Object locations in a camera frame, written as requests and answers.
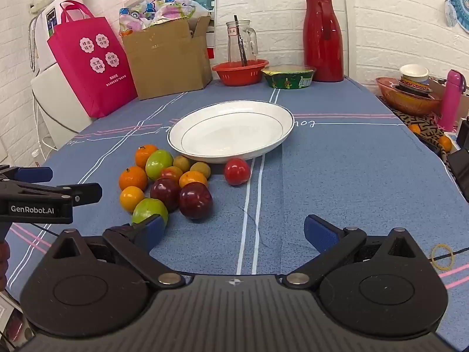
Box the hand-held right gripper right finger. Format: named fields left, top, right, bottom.
left=282, top=214, right=422, bottom=289

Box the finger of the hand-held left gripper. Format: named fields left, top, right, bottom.
left=0, top=165, right=54, bottom=183
left=18, top=182, right=103, bottom=206

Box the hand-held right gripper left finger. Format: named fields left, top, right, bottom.
left=47, top=214, right=186, bottom=289

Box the green apple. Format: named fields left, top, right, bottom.
left=145, top=149, right=174, bottom=181
left=131, top=198, right=169, bottom=228

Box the yellow-orange tangerine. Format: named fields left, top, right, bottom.
left=119, top=186, right=146, bottom=214

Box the dark red plum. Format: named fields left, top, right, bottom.
left=150, top=177, right=181, bottom=212
left=179, top=182, right=213, bottom=221

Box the red apple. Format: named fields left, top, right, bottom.
left=224, top=158, right=252, bottom=186

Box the white ceramic plate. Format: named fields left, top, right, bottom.
left=167, top=100, right=295, bottom=164

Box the person's left hand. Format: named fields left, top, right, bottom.
left=0, top=242, right=10, bottom=292

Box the small red peach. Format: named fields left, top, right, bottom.
left=160, top=166, right=184, bottom=185

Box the blue striped tablecloth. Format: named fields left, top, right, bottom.
left=5, top=76, right=469, bottom=342

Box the brown kiwi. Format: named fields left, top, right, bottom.
left=172, top=155, right=192, bottom=173
left=190, top=161, right=212, bottom=180

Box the white plastic appliance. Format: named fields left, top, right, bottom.
left=31, top=62, right=93, bottom=151

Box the yellow rubber band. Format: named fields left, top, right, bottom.
left=430, top=243, right=456, bottom=269

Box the pink tote bag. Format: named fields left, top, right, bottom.
left=47, top=0, right=138, bottom=119

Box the brown patterned cloth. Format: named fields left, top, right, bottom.
left=377, top=95, right=462, bottom=177

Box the black device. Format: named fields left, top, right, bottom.
left=448, top=117, right=469, bottom=203

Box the brown cardboard box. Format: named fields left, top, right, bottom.
left=121, top=15, right=213, bottom=101

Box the orange glass bowl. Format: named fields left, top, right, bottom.
left=375, top=77, right=443, bottom=116

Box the green instant noodle bowl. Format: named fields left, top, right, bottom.
left=261, top=65, right=317, bottom=89

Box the stack of patterned bowls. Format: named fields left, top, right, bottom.
left=394, top=76, right=440, bottom=99

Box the red plastic basket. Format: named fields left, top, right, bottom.
left=212, top=59, right=269, bottom=87

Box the tan carton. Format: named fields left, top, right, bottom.
left=428, top=76, right=469, bottom=98

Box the pink bottle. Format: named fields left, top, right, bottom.
left=439, top=69, right=464, bottom=133

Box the red thermos jug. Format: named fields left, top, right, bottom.
left=303, top=0, right=344, bottom=83

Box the floral printed cloth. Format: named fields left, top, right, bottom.
left=118, top=0, right=211, bottom=38

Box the glass jug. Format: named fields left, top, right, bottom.
left=226, top=20, right=259, bottom=66

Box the metal spoon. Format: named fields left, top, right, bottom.
left=234, top=15, right=248, bottom=67

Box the white cable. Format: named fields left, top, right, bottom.
left=32, top=93, right=60, bottom=156

